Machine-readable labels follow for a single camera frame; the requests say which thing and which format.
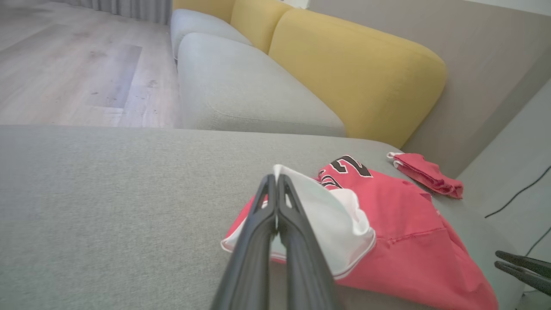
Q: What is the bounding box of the red basketball jersey white trim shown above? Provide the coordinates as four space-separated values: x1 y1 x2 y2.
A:
220 155 499 310

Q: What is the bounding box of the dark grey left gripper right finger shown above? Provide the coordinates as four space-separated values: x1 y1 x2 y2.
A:
276 174 341 310

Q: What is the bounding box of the grey pleated curtain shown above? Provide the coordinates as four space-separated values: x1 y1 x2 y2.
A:
65 0 173 25

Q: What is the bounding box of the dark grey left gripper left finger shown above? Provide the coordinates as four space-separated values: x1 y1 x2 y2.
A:
211 174 277 310

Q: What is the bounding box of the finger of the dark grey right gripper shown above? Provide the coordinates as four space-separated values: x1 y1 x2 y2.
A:
494 261 551 297
495 251 551 279

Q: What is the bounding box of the large grey fabric sofa ottoman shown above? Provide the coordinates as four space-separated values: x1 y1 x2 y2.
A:
0 125 526 310

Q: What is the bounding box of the thin black cable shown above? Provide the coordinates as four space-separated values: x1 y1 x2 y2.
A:
525 226 551 257
485 165 551 218

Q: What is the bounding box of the red shorts white band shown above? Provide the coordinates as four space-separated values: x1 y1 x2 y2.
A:
387 152 464 199

